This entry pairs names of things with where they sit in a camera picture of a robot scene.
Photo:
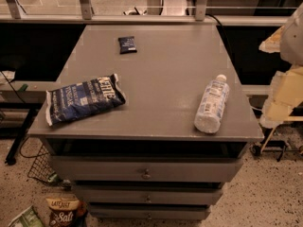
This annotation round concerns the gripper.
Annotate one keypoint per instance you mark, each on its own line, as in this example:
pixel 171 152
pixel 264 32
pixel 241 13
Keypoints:
pixel 293 42

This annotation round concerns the clear blue plastic bottle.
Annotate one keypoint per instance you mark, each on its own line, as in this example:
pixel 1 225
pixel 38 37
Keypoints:
pixel 210 111

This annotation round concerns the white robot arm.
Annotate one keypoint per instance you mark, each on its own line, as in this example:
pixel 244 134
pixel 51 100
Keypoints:
pixel 286 89

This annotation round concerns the dark blue rxbar blueberry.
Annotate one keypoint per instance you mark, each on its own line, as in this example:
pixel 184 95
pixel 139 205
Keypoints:
pixel 127 45

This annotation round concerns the grey drawer cabinet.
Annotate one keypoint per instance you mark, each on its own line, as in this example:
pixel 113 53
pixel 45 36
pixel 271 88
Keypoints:
pixel 104 155

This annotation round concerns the top drawer knob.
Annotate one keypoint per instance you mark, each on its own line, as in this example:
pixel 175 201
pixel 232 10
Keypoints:
pixel 146 174

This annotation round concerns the drawer knob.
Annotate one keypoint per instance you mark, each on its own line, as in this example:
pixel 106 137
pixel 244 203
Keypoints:
pixel 148 200
pixel 146 174

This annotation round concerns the middle drawer knob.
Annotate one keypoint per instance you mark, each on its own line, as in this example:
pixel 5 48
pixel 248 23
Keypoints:
pixel 148 200

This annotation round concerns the blue kettle chips bag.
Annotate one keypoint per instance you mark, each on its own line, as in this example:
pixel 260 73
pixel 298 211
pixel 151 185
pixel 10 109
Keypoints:
pixel 80 100

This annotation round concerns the late july chips bag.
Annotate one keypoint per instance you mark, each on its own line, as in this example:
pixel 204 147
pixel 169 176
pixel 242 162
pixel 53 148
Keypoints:
pixel 66 212

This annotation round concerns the black table leg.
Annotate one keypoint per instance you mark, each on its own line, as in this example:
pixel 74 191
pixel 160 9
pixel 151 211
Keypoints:
pixel 22 133

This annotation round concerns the green snack bag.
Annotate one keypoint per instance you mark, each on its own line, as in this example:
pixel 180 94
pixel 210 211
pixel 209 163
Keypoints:
pixel 28 218

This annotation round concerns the yellow rolling cart frame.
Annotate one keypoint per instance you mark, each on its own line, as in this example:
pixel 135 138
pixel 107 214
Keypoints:
pixel 274 142

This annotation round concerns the black wire basket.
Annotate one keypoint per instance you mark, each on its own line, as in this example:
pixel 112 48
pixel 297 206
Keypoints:
pixel 41 170

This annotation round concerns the metal railing frame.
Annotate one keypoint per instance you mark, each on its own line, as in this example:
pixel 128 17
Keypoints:
pixel 230 12

